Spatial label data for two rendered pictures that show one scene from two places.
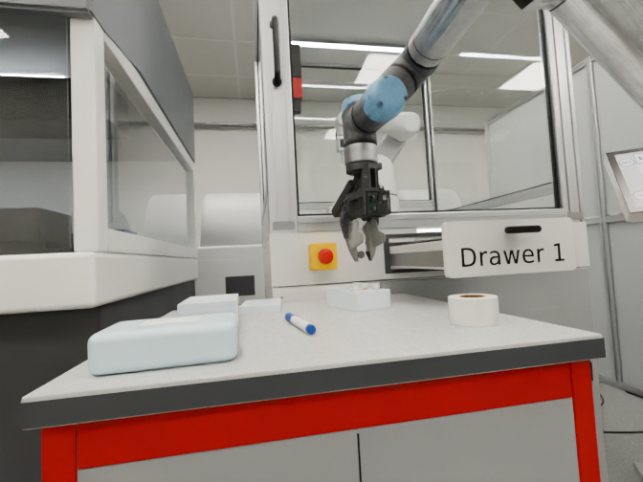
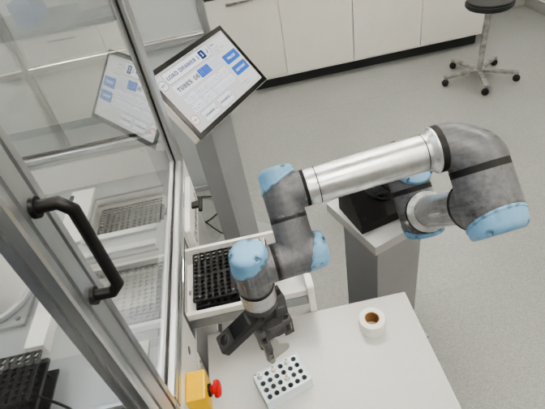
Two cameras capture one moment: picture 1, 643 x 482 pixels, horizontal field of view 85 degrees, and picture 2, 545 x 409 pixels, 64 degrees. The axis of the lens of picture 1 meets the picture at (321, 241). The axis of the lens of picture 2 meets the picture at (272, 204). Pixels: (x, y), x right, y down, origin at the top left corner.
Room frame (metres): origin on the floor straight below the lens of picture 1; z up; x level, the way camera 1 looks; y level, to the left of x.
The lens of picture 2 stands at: (0.63, 0.47, 1.82)
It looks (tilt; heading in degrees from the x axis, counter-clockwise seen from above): 40 degrees down; 280
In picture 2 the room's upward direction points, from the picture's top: 12 degrees counter-clockwise
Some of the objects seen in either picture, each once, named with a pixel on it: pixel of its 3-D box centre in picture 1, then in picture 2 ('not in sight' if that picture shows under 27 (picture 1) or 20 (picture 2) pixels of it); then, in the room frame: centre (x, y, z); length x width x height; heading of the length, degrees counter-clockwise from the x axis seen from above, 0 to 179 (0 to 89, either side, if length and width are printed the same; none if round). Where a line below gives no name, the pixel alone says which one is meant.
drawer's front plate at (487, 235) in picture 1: (510, 247); (301, 260); (0.72, -0.38, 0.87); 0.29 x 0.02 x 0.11; 101
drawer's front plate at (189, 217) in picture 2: not in sight; (191, 213); (1.09, -0.63, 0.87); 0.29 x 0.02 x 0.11; 101
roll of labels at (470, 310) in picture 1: (473, 309); (371, 322); (0.54, -0.22, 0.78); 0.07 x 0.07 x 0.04
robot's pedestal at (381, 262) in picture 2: not in sight; (380, 277); (0.44, -0.70, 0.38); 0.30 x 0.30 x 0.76; 31
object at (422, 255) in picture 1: (454, 253); (230, 277); (0.92, -0.34, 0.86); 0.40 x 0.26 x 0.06; 11
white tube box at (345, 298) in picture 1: (357, 297); (282, 380); (0.78, -0.07, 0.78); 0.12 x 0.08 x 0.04; 28
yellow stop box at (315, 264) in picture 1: (322, 256); (200, 392); (0.96, 0.00, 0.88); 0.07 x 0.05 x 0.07; 101
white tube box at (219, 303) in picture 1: (211, 313); not in sight; (0.61, 0.19, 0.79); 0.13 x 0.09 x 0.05; 12
